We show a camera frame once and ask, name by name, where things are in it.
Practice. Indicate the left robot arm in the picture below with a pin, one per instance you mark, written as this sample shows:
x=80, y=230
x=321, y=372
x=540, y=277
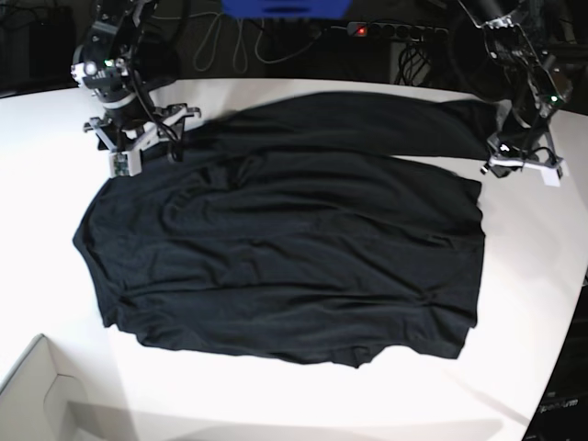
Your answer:
x=514, y=39

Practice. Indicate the black power strip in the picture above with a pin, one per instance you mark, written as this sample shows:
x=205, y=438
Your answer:
x=393, y=31

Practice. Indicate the white cardboard box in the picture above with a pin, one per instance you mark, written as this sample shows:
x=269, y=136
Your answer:
x=40, y=403

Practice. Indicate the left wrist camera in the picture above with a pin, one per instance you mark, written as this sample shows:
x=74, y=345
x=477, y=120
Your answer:
x=552, y=176

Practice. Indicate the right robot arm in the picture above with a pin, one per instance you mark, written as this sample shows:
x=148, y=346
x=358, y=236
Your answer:
x=121, y=63

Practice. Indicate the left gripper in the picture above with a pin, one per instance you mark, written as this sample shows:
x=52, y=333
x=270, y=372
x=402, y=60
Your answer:
x=536, y=152

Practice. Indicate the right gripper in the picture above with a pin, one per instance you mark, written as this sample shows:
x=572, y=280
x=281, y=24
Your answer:
x=167, y=126

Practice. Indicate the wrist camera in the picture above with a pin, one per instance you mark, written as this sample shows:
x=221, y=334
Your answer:
x=127, y=163
x=552, y=176

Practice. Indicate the black t-shirt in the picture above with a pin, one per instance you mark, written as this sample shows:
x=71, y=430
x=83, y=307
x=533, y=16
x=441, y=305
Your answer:
x=310, y=230

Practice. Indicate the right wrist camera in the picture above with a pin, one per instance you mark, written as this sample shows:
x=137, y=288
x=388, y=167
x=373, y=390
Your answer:
x=127, y=163

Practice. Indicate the blue box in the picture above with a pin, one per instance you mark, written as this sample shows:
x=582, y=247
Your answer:
x=329, y=9

